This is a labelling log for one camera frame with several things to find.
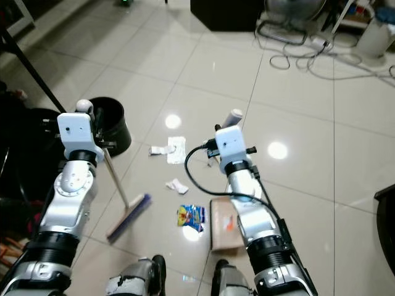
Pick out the white floor cable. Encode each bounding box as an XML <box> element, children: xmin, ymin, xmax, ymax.
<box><xmin>269</xmin><ymin>37</ymin><xmax>395</xmax><ymax>78</ymax></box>

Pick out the black bag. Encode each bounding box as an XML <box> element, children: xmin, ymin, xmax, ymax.
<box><xmin>0</xmin><ymin>82</ymin><xmax>64</xmax><ymax>238</ymax></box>

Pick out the yellow blue snack wrapper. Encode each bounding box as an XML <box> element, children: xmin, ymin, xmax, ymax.
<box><xmin>176</xmin><ymin>205</ymin><xmax>206</xmax><ymax>234</ymax></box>

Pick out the grey robot leg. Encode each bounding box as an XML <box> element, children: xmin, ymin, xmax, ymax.
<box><xmin>210</xmin><ymin>258</ymin><xmax>255</xmax><ymax>296</ymax></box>
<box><xmin>104</xmin><ymin>253</ymin><xmax>167</xmax><ymax>296</ymax></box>

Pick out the small crumpled white paper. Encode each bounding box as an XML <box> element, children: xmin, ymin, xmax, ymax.
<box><xmin>165</xmin><ymin>178</ymin><xmax>190</xmax><ymax>195</ymax></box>

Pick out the black furniture edge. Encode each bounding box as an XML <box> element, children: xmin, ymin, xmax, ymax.
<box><xmin>373</xmin><ymin>183</ymin><xmax>395</xmax><ymax>279</ymax></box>

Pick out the broom with purple bristles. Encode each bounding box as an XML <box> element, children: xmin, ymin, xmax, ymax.
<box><xmin>75</xmin><ymin>99</ymin><xmax>153</xmax><ymax>244</ymax></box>

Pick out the grey left robot leg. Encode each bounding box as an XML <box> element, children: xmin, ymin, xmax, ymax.
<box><xmin>104</xmin><ymin>253</ymin><xmax>167</xmax><ymax>296</ymax></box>

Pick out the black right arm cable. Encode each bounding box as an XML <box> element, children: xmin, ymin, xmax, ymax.
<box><xmin>184</xmin><ymin>143</ymin><xmax>297</xmax><ymax>247</ymax></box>

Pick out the black tripod leg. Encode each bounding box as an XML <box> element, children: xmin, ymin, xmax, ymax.
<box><xmin>0</xmin><ymin>28</ymin><xmax>67</xmax><ymax>115</ymax></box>

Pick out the flat white paper tissue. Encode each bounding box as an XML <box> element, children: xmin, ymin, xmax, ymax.
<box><xmin>167</xmin><ymin>136</ymin><xmax>188</xmax><ymax>165</ymax></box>

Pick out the beige plastic dustpan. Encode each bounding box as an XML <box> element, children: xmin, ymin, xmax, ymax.
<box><xmin>209</xmin><ymin>109</ymin><xmax>245</xmax><ymax>252</ymax></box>

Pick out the black round bin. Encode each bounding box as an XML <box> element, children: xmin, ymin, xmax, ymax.
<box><xmin>88</xmin><ymin>97</ymin><xmax>133</xmax><ymax>157</ymax></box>

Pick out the crumpled white paper scrap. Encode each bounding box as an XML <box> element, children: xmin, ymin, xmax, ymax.
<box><xmin>149</xmin><ymin>145</ymin><xmax>174</xmax><ymax>156</ymax></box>

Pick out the black cabinet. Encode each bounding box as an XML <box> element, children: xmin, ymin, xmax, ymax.
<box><xmin>189</xmin><ymin>0</ymin><xmax>265</xmax><ymax>32</ymax></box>

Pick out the brown wooden rack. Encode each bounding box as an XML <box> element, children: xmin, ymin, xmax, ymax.
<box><xmin>0</xmin><ymin>236</ymin><xmax>27</xmax><ymax>279</ymax></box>

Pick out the white waste bin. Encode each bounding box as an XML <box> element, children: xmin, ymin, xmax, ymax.
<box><xmin>354</xmin><ymin>5</ymin><xmax>395</xmax><ymax>60</ymax></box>

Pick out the grey right robot leg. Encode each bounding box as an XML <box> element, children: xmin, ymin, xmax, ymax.
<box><xmin>210</xmin><ymin>258</ymin><xmax>255</xmax><ymax>296</ymax></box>

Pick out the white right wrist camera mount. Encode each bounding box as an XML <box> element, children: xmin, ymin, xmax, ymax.
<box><xmin>214</xmin><ymin>125</ymin><xmax>252</xmax><ymax>175</ymax></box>

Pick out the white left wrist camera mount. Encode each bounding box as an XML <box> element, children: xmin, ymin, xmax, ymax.
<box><xmin>57</xmin><ymin>113</ymin><xmax>101</xmax><ymax>165</ymax></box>

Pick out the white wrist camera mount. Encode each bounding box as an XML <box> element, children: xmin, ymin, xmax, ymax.
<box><xmin>57</xmin><ymin>113</ymin><xmax>101</xmax><ymax>165</ymax></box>
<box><xmin>214</xmin><ymin>125</ymin><xmax>252</xmax><ymax>175</ymax></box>

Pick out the grey floor fan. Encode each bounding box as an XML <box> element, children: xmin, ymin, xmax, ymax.
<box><xmin>256</xmin><ymin>0</ymin><xmax>329</xmax><ymax>47</ymax></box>

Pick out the white power strip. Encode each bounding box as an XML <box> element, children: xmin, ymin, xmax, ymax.
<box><xmin>309</xmin><ymin>37</ymin><xmax>331</xmax><ymax>52</ymax></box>

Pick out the white framed board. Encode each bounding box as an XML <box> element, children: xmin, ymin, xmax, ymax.
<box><xmin>0</xmin><ymin>0</ymin><xmax>36</xmax><ymax>39</ymax></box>

